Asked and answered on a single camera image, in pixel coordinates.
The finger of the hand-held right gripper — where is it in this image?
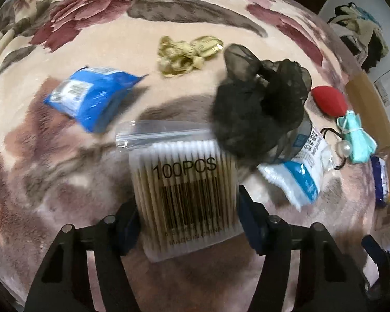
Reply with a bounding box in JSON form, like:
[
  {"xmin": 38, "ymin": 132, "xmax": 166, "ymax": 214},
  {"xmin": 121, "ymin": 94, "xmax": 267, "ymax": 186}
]
[{"xmin": 361, "ymin": 234, "xmax": 390, "ymax": 287}]

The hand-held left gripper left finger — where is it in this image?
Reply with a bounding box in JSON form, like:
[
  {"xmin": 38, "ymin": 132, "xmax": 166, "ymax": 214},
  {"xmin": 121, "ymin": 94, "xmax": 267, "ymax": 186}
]
[{"xmin": 23, "ymin": 198, "xmax": 142, "ymax": 312}]

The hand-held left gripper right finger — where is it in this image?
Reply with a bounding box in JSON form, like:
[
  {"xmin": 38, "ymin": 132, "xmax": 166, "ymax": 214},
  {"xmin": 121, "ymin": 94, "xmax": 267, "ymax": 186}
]
[{"xmin": 237, "ymin": 185, "xmax": 368, "ymax": 312}]

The clear cotton swab bag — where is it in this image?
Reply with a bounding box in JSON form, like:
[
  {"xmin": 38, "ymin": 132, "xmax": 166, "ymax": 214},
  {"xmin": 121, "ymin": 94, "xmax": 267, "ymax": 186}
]
[{"xmin": 115, "ymin": 120, "xmax": 244, "ymax": 264}]

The teal face mask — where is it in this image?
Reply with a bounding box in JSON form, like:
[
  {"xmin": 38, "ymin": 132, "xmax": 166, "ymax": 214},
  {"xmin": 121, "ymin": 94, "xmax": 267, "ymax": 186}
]
[{"xmin": 336, "ymin": 110, "xmax": 378, "ymax": 164}]

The cardboard box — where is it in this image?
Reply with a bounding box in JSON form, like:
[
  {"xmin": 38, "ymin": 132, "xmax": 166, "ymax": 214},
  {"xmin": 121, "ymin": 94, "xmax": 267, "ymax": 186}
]
[{"xmin": 344, "ymin": 71, "xmax": 390, "ymax": 157}]

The yellow measuring tape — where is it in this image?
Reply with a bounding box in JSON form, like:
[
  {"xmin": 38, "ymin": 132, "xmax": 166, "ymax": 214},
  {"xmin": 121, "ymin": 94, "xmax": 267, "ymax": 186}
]
[{"xmin": 158, "ymin": 36, "xmax": 224, "ymax": 79}]

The white blue cotton pad packet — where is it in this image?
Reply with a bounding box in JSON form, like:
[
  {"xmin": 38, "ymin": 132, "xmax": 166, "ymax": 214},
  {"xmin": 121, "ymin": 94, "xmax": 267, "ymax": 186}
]
[{"xmin": 257, "ymin": 127, "xmax": 334, "ymax": 210}]

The blue white tissue packet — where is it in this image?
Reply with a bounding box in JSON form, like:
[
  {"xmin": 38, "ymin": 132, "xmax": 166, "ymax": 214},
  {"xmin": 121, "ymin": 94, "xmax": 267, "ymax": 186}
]
[{"xmin": 370, "ymin": 155, "xmax": 390, "ymax": 207}]

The floral plush blanket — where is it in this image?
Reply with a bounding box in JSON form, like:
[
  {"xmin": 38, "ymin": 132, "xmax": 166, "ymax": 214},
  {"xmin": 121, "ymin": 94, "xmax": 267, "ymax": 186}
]
[{"xmin": 0, "ymin": 0, "xmax": 390, "ymax": 312}]

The black mesh scrunchie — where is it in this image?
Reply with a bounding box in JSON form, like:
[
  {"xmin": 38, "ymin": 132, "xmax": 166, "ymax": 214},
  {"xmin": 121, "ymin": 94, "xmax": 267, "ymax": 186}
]
[{"xmin": 208, "ymin": 43, "xmax": 313, "ymax": 170}]

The blue wipes packet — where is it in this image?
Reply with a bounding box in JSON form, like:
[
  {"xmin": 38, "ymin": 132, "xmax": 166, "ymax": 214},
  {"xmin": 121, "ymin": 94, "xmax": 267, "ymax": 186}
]
[{"xmin": 43, "ymin": 67, "xmax": 149, "ymax": 134}]

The red makeup sponge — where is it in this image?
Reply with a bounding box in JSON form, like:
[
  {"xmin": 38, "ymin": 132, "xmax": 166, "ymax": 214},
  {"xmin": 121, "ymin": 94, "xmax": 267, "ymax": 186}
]
[{"xmin": 311, "ymin": 86, "xmax": 349, "ymax": 118}]

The white power strip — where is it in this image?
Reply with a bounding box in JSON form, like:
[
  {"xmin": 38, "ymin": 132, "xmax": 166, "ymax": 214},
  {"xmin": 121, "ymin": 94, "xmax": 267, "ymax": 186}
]
[{"xmin": 375, "ymin": 83, "xmax": 390, "ymax": 108}]

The pile of clothes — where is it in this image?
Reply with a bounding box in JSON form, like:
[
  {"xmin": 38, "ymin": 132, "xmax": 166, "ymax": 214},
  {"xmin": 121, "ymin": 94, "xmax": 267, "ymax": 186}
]
[{"xmin": 327, "ymin": 3, "xmax": 389, "ymax": 72}]

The black pearl hair tie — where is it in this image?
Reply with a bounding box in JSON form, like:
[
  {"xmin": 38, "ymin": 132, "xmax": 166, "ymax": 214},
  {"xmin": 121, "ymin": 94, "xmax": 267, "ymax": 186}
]
[{"xmin": 320, "ymin": 127, "xmax": 352, "ymax": 171}]

